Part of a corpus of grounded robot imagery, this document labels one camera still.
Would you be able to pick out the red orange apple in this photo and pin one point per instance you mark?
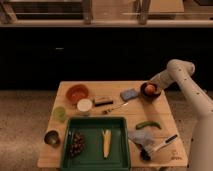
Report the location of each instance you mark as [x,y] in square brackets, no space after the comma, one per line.
[150,89]

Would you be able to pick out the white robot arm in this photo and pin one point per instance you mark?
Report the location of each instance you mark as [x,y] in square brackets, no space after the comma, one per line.
[201,148]

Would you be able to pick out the black brown eraser block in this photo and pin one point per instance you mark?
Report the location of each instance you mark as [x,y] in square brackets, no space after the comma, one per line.
[100,101]

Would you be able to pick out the blue sponge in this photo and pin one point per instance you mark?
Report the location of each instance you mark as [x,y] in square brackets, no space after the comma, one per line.
[128,94]

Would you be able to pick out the small metal spoon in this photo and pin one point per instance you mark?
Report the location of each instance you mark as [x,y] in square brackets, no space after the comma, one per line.
[113,108]

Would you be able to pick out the white round container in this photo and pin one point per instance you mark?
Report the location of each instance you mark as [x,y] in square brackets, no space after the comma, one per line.
[84,105]

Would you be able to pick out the orange bowl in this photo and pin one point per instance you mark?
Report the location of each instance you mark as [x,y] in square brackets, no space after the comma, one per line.
[76,93]

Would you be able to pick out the corn cob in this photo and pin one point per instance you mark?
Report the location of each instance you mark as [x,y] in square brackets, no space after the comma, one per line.
[106,142]

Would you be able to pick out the dark brown bowl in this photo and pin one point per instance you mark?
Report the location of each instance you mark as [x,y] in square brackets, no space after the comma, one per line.
[149,97]

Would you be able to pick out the green plastic cup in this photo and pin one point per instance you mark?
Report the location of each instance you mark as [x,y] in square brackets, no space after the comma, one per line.
[59,113]

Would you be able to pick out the dark grape bunch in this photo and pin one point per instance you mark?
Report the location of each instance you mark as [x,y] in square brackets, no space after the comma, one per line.
[77,144]

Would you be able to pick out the grey cloth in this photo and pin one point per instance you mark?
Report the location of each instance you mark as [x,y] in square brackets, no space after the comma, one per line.
[141,137]

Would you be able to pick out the wooden table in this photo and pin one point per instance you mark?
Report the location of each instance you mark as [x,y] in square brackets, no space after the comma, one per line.
[136,111]

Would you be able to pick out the green tray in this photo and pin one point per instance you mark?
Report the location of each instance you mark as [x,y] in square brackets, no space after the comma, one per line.
[91,158]

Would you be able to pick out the metal cup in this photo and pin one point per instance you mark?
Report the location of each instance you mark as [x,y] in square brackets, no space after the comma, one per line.
[52,138]

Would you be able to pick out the white handled dish brush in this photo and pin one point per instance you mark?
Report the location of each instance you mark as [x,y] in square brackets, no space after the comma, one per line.
[148,152]

